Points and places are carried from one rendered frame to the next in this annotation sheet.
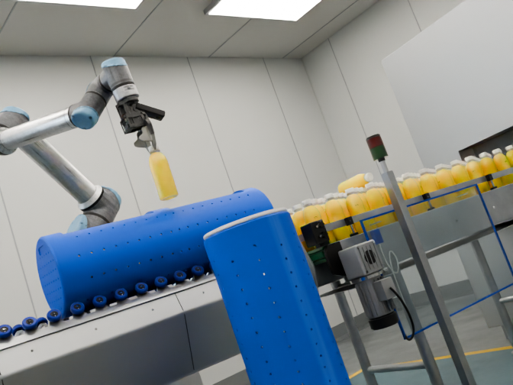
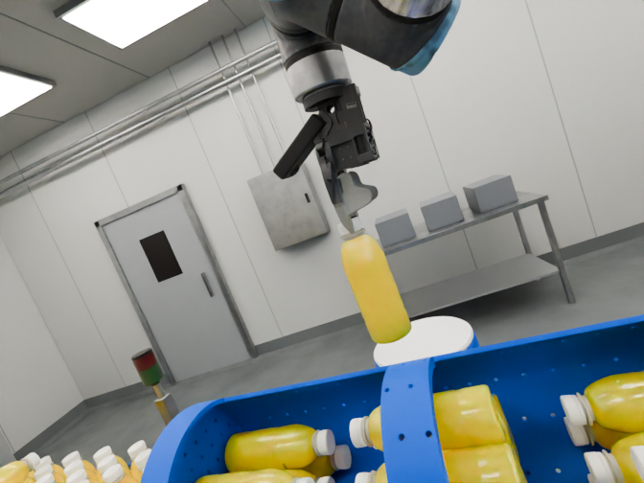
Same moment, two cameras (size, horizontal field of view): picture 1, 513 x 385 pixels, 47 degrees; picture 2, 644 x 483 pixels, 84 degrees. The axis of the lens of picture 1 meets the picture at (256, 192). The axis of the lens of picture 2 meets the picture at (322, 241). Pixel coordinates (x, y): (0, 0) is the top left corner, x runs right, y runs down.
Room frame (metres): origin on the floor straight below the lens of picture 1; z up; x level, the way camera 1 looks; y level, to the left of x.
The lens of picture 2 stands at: (2.50, 0.75, 1.50)
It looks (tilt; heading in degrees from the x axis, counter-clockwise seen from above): 7 degrees down; 235
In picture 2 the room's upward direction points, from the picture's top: 22 degrees counter-clockwise
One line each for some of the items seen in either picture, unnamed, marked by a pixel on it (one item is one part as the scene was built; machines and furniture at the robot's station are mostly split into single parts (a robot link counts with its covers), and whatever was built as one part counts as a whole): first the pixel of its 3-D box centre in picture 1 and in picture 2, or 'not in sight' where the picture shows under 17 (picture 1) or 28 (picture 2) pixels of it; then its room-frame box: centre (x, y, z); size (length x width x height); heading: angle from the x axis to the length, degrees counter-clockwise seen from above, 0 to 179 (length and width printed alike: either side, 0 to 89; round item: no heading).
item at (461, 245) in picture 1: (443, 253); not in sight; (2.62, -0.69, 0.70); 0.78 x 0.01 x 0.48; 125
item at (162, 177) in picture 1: (162, 173); (372, 283); (2.13, 0.31, 1.34); 0.07 x 0.07 x 0.19
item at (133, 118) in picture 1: (133, 115); (340, 132); (2.10, 0.34, 1.58); 0.09 x 0.08 x 0.12; 125
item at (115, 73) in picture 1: (117, 75); (302, 20); (2.10, 0.35, 1.75); 0.10 x 0.09 x 0.12; 48
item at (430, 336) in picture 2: (245, 224); (421, 341); (1.83, 0.07, 1.03); 0.28 x 0.28 x 0.01
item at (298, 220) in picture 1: (304, 229); not in sight; (2.51, -0.14, 0.99); 0.07 x 0.07 x 0.19
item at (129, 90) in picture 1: (127, 95); (320, 80); (2.10, 0.34, 1.67); 0.10 x 0.09 x 0.05; 35
